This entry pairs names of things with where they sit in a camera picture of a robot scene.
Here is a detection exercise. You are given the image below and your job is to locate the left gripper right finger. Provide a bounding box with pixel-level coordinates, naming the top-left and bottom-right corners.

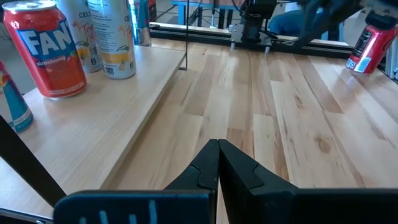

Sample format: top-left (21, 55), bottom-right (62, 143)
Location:
top-left (219, 139), bottom-right (398, 224)

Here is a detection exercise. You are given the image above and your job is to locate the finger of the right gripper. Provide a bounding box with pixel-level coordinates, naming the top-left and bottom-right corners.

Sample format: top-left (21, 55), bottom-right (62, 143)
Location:
top-left (366, 11), bottom-right (398, 30)

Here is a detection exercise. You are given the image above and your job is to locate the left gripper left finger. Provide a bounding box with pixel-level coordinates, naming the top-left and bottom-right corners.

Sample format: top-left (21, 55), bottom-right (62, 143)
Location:
top-left (53, 139), bottom-right (220, 224)

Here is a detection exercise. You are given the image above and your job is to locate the red cola can black script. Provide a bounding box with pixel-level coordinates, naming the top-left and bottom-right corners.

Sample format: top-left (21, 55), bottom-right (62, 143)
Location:
top-left (345, 24), bottom-right (398, 75)

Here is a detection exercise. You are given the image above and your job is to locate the white Celsius can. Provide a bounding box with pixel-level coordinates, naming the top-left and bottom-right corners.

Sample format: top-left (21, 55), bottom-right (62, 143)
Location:
top-left (86, 0), bottom-right (137, 80)
top-left (55, 0), bottom-right (103, 74)

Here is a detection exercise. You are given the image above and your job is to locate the blue silver Red Bull can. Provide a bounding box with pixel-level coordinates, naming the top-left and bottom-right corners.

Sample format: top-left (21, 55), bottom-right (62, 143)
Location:
top-left (0, 60), bottom-right (34, 134)
top-left (129, 0), bottom-right (153, 47)

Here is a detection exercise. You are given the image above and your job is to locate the red Fanta strawberry can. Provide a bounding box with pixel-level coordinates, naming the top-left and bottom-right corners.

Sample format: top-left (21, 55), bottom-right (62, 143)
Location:
top-left (2, 0), bottom-right (88, 99)

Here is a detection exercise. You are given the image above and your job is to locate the black wire rack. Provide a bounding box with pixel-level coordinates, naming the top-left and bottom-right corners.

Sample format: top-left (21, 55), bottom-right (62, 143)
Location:
top-left (0, 0), bottom-right (190, 218)

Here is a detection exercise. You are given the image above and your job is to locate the black aluminium table frame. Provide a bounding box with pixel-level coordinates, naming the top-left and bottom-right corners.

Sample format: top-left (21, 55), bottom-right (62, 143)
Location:
top-left (149, 22), bottom-right (354, 60)

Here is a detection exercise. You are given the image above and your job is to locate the blue-grey metal table frame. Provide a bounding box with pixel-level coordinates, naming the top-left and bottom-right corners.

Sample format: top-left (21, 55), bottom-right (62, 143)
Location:
top-left (169, 0), bottom-right (237, 30)

